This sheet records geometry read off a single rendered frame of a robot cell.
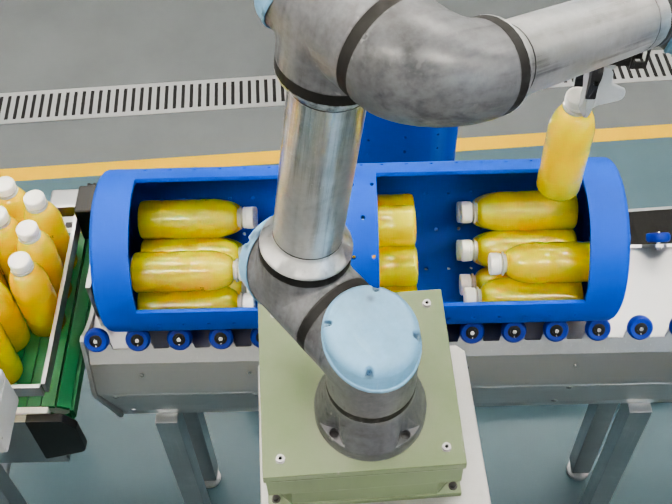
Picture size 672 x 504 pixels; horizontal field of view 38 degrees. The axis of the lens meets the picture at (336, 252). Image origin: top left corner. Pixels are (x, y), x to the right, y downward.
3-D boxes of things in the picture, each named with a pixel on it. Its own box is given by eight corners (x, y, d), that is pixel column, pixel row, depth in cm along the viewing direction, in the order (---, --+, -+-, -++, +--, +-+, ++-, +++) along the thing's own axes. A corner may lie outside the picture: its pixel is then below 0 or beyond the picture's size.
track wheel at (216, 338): (232, 326, 175) (233, 323, 176) (207, 327, 175) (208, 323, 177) (233, 350, 176) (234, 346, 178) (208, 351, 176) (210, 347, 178)
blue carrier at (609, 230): (603, 346, 176) (642, 271, 152) (119, 357, 178) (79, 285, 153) (581, 212, 191) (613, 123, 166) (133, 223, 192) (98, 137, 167)
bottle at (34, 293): (59, 302, 190) (33, 242, 175) (72, 328, 186) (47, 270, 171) (24, 318, 188) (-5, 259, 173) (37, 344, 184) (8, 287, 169)
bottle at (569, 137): (559, 210, 156) (579, 126, 141) (526, 185, 159) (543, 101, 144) (588, 188, 158) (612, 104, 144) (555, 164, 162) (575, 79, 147)
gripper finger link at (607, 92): (621, 127, 141) (632, 71, 135) (580, 128, 141) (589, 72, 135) (616, 115, 143) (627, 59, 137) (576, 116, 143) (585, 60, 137)
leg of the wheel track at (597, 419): (589, 480, 260) (642, 356, 210) (568, 481, 260) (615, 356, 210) (586, 460, 263) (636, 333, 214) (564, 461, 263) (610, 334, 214)
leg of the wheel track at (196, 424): (220, 488, 261) (185, 366, 212) (198, 488, 261) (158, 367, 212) (221, 468, 265) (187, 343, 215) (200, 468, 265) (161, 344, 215)
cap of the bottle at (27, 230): (33, 244, 175) (30, 237, 174) (13, 239, 176) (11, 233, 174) (43, 227, 177) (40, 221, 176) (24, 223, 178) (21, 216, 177)
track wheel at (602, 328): (612, 318, 174) (609, 314, 175) (587, 318, 174) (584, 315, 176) (611, 342, 175) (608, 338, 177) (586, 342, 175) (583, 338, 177)
